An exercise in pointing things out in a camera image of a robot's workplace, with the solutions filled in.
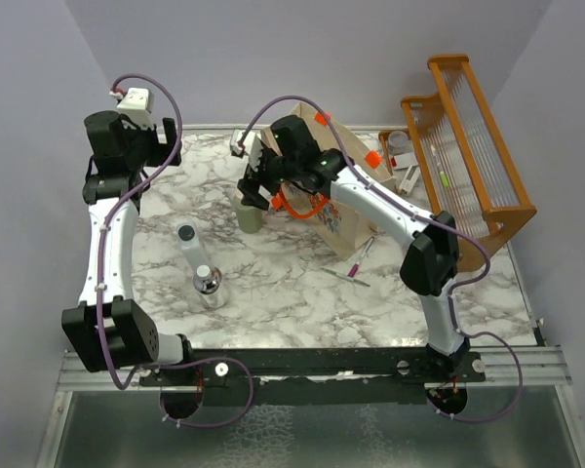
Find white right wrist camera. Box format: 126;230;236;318
229;129;263;172

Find silver chrome bottle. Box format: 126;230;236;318
193;264;227;309

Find green marker pen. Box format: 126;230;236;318
430;143;450;188

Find cream floral canvas bag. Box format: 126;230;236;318
281;102;396;259

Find small white box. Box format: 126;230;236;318
391;152;420;195

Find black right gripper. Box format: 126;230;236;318
237;144;300;211

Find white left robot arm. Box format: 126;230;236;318
61;105;196;385

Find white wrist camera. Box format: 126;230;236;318
109;87;156;131
229;129;263;172

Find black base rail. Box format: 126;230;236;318
139;347;486;406

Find pink white pen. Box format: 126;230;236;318
348;236;375;278

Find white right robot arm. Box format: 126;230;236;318
230;115;468;381

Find green bottle white cap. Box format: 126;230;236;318
231;189;263;234

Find wooden rack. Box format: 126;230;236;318
401;55;537;272

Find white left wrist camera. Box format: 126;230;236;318
109;87;156;131

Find silver pen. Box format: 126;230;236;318
321;267;371;288

